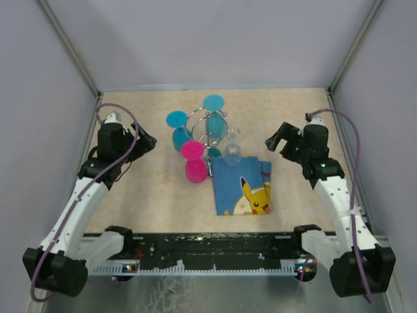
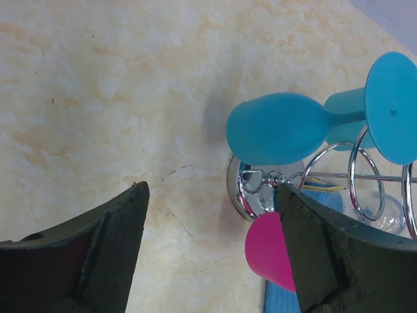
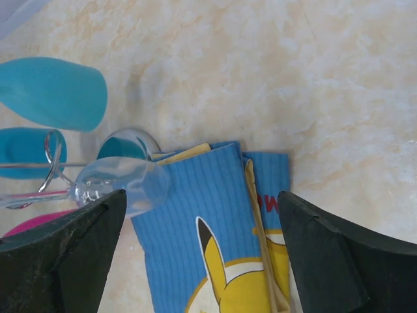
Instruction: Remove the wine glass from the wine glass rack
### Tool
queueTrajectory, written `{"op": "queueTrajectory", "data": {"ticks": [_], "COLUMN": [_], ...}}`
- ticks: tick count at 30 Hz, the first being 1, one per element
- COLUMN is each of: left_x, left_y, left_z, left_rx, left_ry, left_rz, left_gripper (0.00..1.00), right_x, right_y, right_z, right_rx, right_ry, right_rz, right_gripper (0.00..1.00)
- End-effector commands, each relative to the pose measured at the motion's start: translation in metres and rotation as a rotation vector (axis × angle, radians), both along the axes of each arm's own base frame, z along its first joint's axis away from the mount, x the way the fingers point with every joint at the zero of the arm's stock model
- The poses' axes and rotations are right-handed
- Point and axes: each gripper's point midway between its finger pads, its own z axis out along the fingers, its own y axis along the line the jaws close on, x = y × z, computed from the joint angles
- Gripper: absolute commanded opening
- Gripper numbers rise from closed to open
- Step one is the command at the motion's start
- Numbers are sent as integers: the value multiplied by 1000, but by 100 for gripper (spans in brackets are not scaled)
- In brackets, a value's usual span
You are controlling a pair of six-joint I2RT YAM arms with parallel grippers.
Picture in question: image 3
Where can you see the clear wine glass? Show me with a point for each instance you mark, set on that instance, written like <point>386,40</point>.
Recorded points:
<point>124,162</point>

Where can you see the pink wine glass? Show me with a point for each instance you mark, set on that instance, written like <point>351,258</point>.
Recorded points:
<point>36,221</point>

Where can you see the blue Pikachu cloth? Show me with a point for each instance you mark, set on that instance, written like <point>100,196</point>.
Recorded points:
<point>202,246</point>

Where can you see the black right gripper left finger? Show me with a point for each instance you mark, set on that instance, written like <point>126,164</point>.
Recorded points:
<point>62,265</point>

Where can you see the chrome wine glass rack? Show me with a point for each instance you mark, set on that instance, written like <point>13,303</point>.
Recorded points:
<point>53,160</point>

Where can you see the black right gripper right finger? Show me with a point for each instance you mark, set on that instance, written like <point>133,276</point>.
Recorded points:
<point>340,266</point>

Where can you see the blue wine glass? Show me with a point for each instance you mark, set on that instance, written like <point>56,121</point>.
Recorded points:
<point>22,144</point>
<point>54,92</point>

